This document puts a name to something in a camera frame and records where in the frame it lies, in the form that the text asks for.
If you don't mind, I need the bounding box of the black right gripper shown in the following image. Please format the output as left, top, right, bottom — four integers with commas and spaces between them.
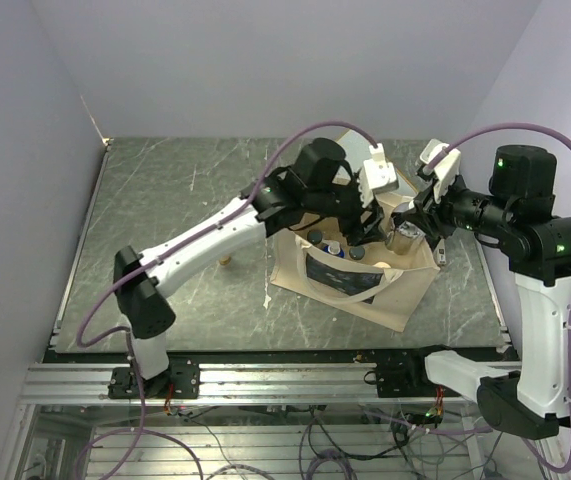
403, 170, 515, 238

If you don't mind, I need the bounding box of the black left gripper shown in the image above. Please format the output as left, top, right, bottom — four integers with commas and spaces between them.
306, 175, 388, 248

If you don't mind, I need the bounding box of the orange blue spray bottle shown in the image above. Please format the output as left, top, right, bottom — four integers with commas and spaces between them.
323, 241, 344, 258

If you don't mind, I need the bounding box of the cream cylindrical bottle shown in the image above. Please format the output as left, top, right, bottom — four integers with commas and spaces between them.
372, 261, 392, 269

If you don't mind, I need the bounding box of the clear bottle with dark cap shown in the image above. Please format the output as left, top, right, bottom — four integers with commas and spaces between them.
306, 229, 325, 248

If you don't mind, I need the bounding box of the cream canvas tote bag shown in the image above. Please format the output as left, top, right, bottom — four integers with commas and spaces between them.
270, 213, 440, 332

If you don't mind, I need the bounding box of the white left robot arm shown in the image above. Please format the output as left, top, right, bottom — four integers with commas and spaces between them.
114, 138, 398, 397

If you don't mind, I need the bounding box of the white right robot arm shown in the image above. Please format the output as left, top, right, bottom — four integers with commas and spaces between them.
396, 140, 571, 440

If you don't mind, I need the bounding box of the yellow-framed small whiteboard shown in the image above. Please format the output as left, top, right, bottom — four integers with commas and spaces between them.
336, 130, 418, 196

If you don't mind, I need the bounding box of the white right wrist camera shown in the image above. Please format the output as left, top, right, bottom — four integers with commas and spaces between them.
419, 139, 461, 204

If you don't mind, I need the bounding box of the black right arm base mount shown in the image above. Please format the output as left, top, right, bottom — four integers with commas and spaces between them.
354, 345, 471, 398

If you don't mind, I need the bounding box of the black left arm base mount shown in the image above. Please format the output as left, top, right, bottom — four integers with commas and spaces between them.
107, 357, 201, 400

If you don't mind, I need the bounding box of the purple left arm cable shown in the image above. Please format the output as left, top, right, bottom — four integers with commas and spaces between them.
72, 121, 382, 480

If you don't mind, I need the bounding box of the aluminium front frame rail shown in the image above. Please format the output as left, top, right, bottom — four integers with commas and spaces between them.
19, 362, 546, 405

